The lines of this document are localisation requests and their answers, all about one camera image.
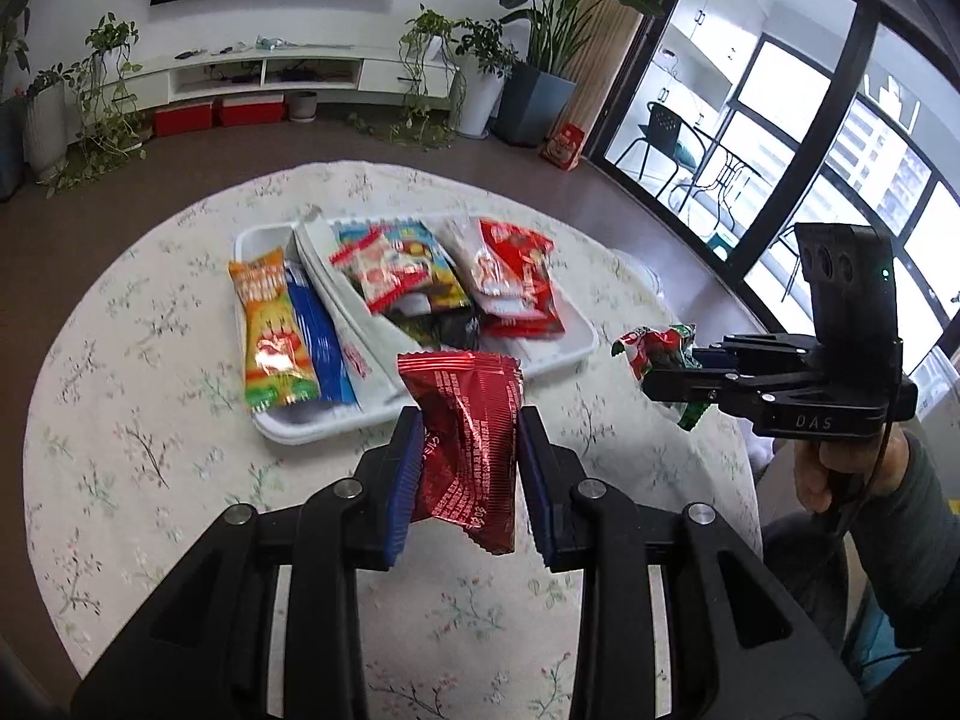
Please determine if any floral tablecloth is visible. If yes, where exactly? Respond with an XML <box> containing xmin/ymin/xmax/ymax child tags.
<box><xmin>22</xmin><ymin>159</ymin><xmax>764</xmax><ymax>720</ymax></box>

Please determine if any dark red foil packet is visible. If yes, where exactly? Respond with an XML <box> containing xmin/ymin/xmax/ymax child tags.
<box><xmin>395</xmin><ymin>350</ymin><xmax>524</xmax><ymax>558</ymax></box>

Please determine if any white television console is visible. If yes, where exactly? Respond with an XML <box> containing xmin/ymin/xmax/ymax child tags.
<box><xmin>96</xmin><ymin>44</ymin><xmax>460</xmax><ymax>119</ymax></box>

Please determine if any red bag on floor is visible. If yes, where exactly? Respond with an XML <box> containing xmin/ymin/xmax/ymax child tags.
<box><xmin>539</xmin><ymin>123</ymin><xmax>587</xmax><ymax>173</ymax></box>

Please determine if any person's right forearm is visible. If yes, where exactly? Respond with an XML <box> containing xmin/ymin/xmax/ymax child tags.
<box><xmin>846</xmin><ymin>426</ymin><xmax>960</xmax><ymax>655</ymax></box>

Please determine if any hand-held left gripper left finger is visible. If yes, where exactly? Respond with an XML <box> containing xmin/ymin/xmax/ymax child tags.
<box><xmin>71</xmin><ymin>405</ymin><xmax>425</xmax><ymax>720</ymax></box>

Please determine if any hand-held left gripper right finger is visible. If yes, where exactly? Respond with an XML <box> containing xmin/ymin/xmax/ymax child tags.
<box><xmin>517</xmin><ymin>405</ymin><xmax>865</xmax><ymax>720</ymax></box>

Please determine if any large-leaf plant blue-grey pot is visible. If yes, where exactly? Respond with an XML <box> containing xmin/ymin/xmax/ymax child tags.
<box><xmin>490</xmin><ymin>0</ymin><xmax>666</xmax><ymax>149</ymax></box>

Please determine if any orange lollipop packet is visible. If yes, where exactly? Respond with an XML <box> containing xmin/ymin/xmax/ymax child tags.
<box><xmin>228</xmin><ymin>250</ymin><xmax>322</xmax><ymax>414</ymax></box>

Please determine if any green candy packet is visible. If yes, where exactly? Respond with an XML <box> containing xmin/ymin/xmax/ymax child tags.
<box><xmin>610</xmin><ymin>322</ymin><xmax>711</xmax><ymax>433</ymax></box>

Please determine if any white zip pouch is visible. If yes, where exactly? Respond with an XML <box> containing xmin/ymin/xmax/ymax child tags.
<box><xmin>288</xmin><ymin>217</ymin><xmax>411</xmax><ymax>411</ymax></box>

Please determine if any red chocolate snack bag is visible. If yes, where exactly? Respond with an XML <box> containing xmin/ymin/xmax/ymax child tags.
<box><xmin>475</xmin><ymin>218</ymin><xmax>566</xmax><ymax>339</ymax></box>

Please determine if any small-leaf tree blue-grey pot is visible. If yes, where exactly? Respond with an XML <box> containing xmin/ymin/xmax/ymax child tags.
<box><xmin>0</xmin><ymin>0</ymin><xmax>35</xmax><ymax>203</ymax></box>

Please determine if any bushy plant in white pot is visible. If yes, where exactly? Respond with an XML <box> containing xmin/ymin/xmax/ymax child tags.
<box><xmin>452</xmin><ymin>18</ymin><xmax>520</xmax><ymax>140</ymax></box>

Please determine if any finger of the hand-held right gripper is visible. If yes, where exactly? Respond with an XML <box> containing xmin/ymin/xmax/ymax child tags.
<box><xmin>693</xmin><ymin>334</ymin><xmax>820</xmax><ymax>374</ymax></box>
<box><xmin>641</xmin><ymin>367</ymin><xmax>816</xmax><ymax>409</ymax></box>

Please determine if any trailing vine plant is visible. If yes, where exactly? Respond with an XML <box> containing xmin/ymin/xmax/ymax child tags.
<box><xmin>346</xmin><ymin>6</ymin><xmax>460</xmax><ymax>152</ymax></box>
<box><xmin>45</xmin><ymin>13</ymin><xmax>152</xmax><ymax>197</ymax></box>

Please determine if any glass balcony table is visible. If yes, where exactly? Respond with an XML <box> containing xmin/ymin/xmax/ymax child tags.
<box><xmin>666</xmin><ymin>141</ymin><xmax>760</xmax><ymax>227</ymax></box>

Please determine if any white plastic tray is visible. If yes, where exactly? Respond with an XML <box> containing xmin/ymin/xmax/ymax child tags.
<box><xmin>234</xmin><ymin>220</ymin><xmax>599</xmax><ymax>446</ymax></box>

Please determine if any plant in white ribbed pot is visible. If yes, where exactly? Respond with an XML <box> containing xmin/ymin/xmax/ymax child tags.
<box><xmin>22</xmin><ymin>66</ymin><xmax>71</xmax><ymax>182</ymax></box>

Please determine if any black framed glass door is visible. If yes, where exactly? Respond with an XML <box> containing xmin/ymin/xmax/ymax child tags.
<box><xmin>591</xmin><ymin>0</ymin><xmax>960</xmax><ymax>395</ymax></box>

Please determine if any red storage box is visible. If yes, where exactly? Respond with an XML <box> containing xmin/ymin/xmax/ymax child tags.
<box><xmin>219</xmin><ymin>93</ymin><xmax>287</xmax><ymax>128</ymax></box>
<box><xmin>151</xmin><ymin>100</ymin><xmax>217</xmax><ymax>138</ymax></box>

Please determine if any black foil snack packet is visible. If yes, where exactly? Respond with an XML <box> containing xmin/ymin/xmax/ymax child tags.
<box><xmin>388</xmin><ymin>306</ymin><xmax>482</xmax><ymax>351</ymax></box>

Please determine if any person's right hand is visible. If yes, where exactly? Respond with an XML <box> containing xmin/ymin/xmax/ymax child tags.
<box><xmin>794</xmin><ymin>430</ymin><xmax>914</xmax><ymax>516</ymax></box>

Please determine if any blue panda snack packet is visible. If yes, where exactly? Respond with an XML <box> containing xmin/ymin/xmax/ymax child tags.
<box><xmin>328</xmin><ymin>218</ymin><xmax>475</xmax><ymax>317</ymax></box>

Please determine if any blue and white snack packet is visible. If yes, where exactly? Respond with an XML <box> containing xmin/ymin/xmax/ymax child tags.
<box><xmin>283</xmin><ymin>260</ymin><xmax>360</xmax><ymax>407</ymax></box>

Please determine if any black balcony chair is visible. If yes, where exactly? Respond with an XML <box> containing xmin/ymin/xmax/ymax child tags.
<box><xmin>613</xmin><ymin>100</ymin><xmax>722</xmax><ymax>190</ymax></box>

